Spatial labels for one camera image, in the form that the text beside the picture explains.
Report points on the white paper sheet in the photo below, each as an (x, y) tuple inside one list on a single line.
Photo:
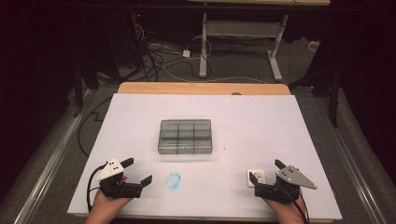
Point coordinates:
[(249, 124)]

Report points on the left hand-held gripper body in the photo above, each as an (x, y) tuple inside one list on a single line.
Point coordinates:
[(120, 188)]

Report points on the small white card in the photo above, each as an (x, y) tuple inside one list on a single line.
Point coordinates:
[(261, 175)]

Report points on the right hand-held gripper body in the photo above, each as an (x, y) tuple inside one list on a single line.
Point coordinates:
[(277, 191)]

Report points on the black metal stand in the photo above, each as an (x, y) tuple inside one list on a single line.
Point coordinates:
[(77, 93), (334, 102)]

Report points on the person's left hand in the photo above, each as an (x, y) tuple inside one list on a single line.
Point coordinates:
[(106, 203)]

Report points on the white power strip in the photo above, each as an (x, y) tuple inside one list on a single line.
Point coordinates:
[(313, 46)]

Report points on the small white power adapter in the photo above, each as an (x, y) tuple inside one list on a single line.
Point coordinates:
[(186, 53)]

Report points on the aluminium rail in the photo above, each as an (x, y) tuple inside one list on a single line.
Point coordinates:
[(53, 161), (351, 174)]

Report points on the clear plastic compartment box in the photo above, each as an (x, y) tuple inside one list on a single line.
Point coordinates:
[(185, 137)]

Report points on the white metal desk frame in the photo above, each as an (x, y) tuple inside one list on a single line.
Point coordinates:
[(204, 46)]

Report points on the person's right hand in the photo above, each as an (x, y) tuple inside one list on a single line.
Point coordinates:
[(286, 211)]

